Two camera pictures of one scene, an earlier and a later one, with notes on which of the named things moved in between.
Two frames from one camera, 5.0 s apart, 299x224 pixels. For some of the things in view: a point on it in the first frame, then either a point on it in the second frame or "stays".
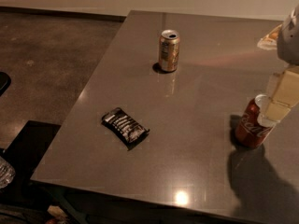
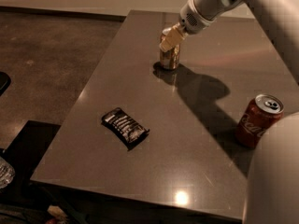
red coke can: x=249 y=132 stays
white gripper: x=289 y=42 → x=193 y=17
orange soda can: x=169 y=47 stays
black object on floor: x=5 y=82 stays
